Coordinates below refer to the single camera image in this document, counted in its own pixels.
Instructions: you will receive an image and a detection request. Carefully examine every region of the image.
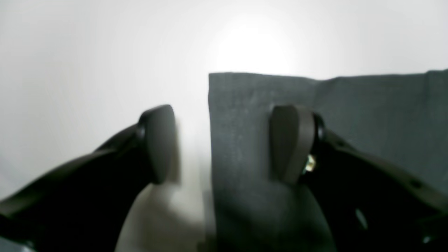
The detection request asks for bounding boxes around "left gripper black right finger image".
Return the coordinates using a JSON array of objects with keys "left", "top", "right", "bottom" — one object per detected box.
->
[{"left": 269, "top": 105, "right": 448, "bottom": 252}]

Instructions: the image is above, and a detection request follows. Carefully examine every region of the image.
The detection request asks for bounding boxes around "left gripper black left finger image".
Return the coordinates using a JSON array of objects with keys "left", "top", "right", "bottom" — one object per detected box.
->
[{"left": 0, "top": 105, "right": 176, "bottom": 252}]

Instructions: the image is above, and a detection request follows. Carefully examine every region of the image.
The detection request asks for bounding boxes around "dark grey T-shirt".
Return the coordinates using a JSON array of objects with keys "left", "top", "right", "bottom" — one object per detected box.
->
[{"left": 208, "top": 70, "right": 447, "bottom": 252}]

